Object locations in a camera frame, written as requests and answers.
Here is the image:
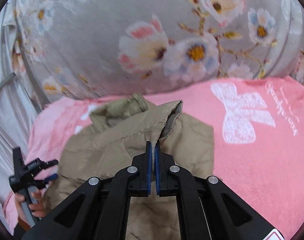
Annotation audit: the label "beige quilted puffer jacket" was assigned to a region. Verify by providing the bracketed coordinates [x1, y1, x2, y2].
[43, 92, 215, 240]

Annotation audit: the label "person's left hand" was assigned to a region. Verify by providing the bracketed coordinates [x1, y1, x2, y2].
[14, 189, 47, 224]

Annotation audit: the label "silver satin bed sheet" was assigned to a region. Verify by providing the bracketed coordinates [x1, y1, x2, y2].
[0, 4, 48, 225]

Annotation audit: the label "pink fleece blanket white bows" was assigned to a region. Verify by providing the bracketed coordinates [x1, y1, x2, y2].
[2, 76, 304, 240]

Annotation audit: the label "grey floral quilt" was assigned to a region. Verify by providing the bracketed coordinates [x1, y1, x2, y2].
[2, 0, 304, 103]

